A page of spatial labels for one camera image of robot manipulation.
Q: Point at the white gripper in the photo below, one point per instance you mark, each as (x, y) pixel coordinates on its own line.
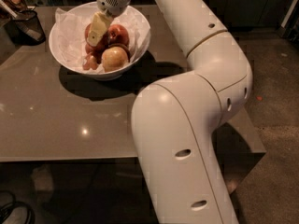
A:
(110, 3)

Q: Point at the large red apple top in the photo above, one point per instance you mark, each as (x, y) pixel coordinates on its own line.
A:
(102, 45)

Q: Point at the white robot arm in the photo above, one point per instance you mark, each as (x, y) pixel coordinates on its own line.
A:
(173, 119)

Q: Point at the red apple back right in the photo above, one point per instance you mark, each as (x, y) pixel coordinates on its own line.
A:
(118, 34)

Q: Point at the red apple hidden middle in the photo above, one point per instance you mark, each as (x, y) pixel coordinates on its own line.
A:
(89, 49)

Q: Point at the yellow-red apple front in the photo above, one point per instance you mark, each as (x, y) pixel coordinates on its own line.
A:
(115, 58)

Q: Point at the small red apple front left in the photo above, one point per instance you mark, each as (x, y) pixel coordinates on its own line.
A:
(90, 62)

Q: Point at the white ceramic bowl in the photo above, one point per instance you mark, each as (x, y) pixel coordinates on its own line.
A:
(141, 38)

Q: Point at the white tissue paper liner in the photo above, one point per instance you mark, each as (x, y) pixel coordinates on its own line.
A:
(70, 38)

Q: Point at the black mesh basket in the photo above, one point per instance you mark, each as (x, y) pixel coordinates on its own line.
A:
(26, 29)

